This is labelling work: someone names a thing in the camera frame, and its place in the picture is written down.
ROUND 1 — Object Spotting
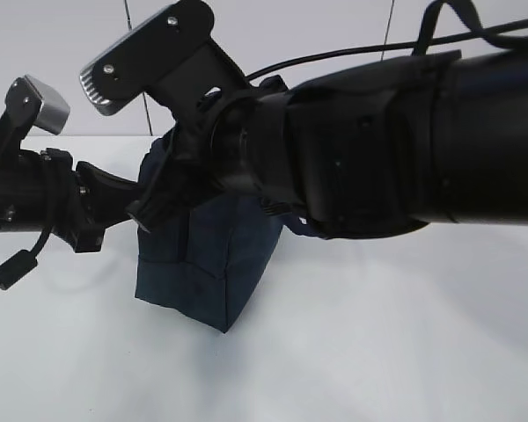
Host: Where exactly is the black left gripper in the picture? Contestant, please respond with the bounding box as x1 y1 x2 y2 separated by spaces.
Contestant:
0 149 141 253

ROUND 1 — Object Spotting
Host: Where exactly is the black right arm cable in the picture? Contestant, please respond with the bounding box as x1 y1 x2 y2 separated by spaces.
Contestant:
246 0 528 89

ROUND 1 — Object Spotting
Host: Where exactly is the dark blue lunch bag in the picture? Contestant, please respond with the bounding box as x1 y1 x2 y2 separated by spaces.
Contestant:
134 127 318 330

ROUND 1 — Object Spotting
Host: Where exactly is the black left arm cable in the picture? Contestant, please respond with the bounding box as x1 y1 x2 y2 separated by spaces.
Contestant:
0 228 54 296

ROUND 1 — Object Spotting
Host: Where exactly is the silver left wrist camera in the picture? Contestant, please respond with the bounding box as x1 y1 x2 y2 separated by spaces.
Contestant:
0 74 70 159

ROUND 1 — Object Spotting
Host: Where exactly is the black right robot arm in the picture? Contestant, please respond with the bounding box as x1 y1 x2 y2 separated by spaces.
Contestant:
128 50 528 239

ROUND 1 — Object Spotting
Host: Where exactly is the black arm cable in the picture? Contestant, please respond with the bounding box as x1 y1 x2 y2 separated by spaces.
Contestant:
246 0 528 89
0 228 54 296

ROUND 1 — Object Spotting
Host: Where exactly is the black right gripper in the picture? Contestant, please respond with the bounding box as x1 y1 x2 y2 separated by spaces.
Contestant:
126 78 307 232

